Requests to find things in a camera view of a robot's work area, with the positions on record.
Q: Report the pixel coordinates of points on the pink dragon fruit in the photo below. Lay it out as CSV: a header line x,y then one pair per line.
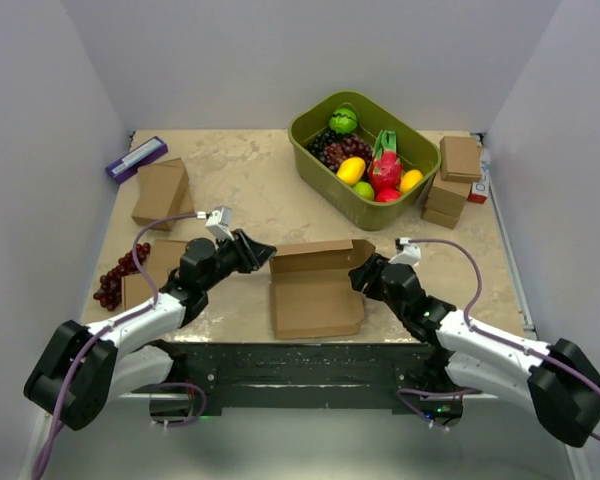
x,y
385,169

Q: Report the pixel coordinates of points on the purple white flat box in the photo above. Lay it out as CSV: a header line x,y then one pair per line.
x,y
128,165

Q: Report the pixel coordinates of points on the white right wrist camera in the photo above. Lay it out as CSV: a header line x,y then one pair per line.
x,y
407,252

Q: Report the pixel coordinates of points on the red apple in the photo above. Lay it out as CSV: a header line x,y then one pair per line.
x,y
387,195

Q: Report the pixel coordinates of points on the dark purple grape bunch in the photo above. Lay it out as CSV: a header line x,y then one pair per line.
x,y
321,141

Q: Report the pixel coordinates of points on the lower cardboard boxes right stack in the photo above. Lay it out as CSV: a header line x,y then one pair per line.
x,y
445,202

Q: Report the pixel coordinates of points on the folded cardboard box lower left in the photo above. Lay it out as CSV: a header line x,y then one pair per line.
x,y
163,258

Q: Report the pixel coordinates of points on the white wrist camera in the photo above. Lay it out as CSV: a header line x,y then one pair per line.
x,y
407,252
217,223

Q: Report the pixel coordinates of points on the brown cardboard box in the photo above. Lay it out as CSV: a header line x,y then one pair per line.
x,y
310,290

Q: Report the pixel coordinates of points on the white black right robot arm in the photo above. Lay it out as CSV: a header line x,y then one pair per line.
x,y
555,382

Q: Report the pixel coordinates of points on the folded cardboard box upper left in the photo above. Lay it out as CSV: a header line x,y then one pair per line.
x,y
159,194

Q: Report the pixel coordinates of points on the red white small carton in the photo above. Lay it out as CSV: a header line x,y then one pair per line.
x,y
479,192

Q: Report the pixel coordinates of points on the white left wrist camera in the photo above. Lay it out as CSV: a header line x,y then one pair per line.
x,y
217,223

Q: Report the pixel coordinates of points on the green lime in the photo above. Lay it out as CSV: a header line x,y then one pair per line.
x,y
365,190

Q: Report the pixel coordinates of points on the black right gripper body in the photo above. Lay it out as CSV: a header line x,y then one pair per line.
x,y
374,288

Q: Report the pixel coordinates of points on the red grape bunch on table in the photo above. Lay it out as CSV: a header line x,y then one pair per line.
x,y
108,292

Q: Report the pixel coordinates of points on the cardboard box under upper left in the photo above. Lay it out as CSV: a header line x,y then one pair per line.
x,y
186,205

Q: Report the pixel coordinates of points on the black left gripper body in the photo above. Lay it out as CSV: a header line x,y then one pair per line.
x,y
233,255

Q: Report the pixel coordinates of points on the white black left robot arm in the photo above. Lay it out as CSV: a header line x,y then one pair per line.
x,y
84,367

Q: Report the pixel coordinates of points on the red grape bunch in basket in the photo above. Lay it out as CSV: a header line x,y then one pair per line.
x,y
349,146

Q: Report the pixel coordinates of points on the top cardboard box right stack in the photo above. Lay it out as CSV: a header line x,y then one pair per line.
x,y
460,159

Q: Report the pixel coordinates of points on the yellow mango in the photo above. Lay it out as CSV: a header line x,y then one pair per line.
x,y
351,170

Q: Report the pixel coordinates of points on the olive green plastic basket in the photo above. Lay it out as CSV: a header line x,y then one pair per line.
x,y
414,150

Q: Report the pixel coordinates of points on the orange yellow fruit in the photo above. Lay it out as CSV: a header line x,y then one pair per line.
x,y
409,180

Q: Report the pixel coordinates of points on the green black striped fruit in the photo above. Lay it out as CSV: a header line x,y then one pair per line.
x,y
343,121

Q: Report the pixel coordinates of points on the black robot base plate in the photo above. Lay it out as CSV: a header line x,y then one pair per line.
x,y
400,377

